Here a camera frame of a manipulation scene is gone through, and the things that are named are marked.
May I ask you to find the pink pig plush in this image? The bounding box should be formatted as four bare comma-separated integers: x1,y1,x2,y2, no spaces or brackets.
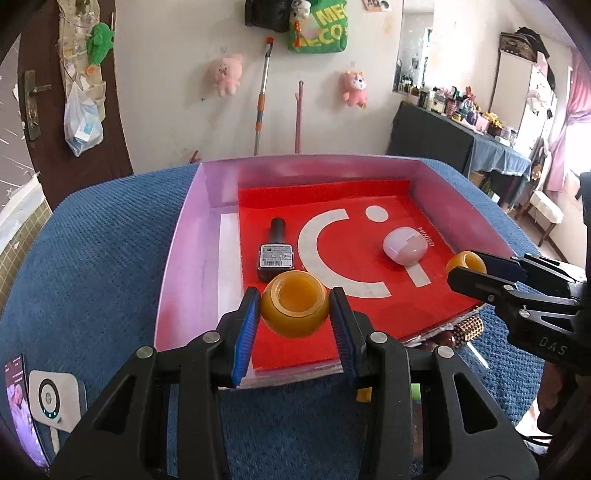
205,54,244,97

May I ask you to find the row of cosmetics bottles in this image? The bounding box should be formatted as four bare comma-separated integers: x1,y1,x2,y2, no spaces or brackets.
397,80,520,146

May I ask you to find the green tote bag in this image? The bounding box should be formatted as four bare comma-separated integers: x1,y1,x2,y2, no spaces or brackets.
287,0,349,55

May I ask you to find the black nail polish bottle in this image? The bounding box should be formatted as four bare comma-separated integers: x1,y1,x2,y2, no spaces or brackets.
255,217,296,283

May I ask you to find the black garment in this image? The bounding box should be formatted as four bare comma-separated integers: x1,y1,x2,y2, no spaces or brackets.
515,27,557,88

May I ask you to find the smartphone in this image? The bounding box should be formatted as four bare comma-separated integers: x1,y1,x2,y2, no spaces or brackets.
4,353,51,469

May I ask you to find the pink cardboard box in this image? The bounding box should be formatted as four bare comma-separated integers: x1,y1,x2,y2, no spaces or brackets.
154,154,522,391

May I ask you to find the amber round jar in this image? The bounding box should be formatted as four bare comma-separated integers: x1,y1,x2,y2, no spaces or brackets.
261,271,331,336

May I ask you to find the wall mirror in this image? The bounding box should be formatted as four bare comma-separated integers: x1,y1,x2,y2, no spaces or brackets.
392,0,437,95

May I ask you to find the clear hanging organizer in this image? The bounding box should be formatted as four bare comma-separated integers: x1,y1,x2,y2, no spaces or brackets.
56,0,100,93

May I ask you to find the white cabinet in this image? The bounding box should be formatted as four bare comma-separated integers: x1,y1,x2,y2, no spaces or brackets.
488,46,559,153

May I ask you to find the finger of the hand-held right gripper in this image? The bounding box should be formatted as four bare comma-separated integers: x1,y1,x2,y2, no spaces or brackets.
447,268,580,324
472,251,587,289

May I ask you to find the metal door handle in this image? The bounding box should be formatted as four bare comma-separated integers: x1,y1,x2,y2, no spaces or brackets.
24,70,52,141

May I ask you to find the dark patterned case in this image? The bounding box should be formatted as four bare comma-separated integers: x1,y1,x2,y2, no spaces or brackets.
499,31,539,58

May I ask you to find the clear plastic bag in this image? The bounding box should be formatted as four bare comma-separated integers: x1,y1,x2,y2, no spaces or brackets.
63,82,105,158

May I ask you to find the red paper bag white print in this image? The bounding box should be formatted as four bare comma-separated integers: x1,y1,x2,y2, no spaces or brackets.
238,179,481,372

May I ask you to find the table with dark cloth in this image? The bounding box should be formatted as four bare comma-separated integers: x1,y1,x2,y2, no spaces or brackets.
387,100,533,185

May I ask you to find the black bag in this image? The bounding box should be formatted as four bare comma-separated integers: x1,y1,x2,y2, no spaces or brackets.
244,0,293,33

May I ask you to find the pink curtain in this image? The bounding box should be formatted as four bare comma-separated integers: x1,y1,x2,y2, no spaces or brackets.
545,46,591,195

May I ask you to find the pink broom handle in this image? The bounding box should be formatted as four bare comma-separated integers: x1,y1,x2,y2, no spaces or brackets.
294,80,305,154

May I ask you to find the grid patterned panel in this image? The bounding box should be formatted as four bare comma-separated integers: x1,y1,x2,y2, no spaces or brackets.
0,198,52,301

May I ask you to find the white stool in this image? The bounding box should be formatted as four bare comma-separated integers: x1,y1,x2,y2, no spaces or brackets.
526,190,565,245

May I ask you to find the green plush toy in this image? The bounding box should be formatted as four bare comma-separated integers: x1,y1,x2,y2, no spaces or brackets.
85,22,116,75

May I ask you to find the pink oval case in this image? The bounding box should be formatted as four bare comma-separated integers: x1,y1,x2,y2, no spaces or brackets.
382,228,430,265

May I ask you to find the metal mop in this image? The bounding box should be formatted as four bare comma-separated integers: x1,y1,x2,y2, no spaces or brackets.
253,36,276,156

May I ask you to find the pink fox plush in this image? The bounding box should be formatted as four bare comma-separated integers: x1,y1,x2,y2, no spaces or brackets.
342,70,370,110

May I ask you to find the white power bank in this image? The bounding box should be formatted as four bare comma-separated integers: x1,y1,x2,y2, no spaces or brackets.
28,369,88,435

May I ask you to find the gold studded hair roller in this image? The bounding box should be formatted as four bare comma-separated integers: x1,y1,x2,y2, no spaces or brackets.
445,316,485,344

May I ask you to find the person's right forearm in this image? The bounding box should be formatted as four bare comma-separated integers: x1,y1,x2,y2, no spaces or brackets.
536,364,591,457

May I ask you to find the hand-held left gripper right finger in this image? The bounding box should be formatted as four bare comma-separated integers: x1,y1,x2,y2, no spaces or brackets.
329,286,541,480

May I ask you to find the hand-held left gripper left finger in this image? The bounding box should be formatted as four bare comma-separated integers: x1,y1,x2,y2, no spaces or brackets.
48,287,262,480

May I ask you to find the small amber ring jar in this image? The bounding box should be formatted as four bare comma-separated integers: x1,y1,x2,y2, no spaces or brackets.
445,250,488,278

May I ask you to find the brown door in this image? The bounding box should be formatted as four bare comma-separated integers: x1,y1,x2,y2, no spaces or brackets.
18,0,134,208

